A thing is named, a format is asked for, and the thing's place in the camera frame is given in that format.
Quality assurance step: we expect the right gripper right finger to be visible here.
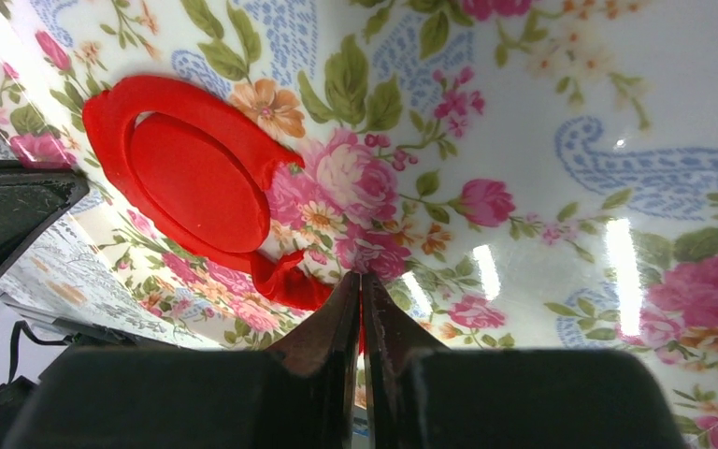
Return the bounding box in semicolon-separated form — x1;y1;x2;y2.
361;274;684;448

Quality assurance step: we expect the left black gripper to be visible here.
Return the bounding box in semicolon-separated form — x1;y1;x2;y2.
0;160;89;278

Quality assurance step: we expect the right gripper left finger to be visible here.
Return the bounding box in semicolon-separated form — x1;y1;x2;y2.
4;273;360;448

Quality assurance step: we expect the red dough ring scrap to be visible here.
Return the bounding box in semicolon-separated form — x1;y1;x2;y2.
82;75;331;311

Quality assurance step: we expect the floral tray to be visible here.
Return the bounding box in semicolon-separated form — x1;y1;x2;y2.
0;1;718;448

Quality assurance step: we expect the floral table mat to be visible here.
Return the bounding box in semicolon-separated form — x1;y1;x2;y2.
0;100;235;349

